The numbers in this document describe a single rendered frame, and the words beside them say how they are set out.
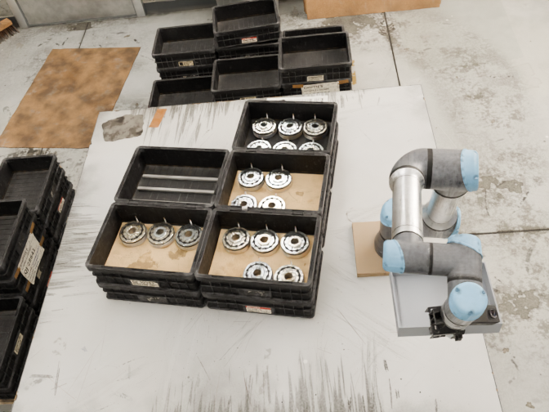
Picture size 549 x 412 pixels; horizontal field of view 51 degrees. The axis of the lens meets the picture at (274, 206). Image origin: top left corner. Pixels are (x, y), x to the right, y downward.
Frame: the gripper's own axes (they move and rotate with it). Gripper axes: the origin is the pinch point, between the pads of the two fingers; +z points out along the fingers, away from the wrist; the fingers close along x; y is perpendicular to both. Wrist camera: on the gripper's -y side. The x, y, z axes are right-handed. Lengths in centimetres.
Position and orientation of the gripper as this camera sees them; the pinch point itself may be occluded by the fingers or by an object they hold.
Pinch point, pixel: (448, 328)
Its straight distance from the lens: 164.6
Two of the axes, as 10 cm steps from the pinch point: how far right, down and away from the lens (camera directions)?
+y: -9.9, 1.2, 0.5
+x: 0.9, 9.2, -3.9
